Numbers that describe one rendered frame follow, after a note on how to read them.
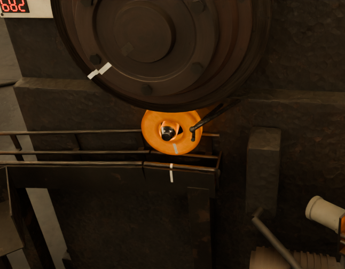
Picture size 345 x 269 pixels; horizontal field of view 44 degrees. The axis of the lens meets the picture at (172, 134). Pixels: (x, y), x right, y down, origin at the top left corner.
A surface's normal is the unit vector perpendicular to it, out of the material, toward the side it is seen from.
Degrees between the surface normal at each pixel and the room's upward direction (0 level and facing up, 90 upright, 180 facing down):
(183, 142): 90
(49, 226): 0
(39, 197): 0
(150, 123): 90
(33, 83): 0
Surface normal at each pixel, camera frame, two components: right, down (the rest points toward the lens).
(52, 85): -0.08, -0.81
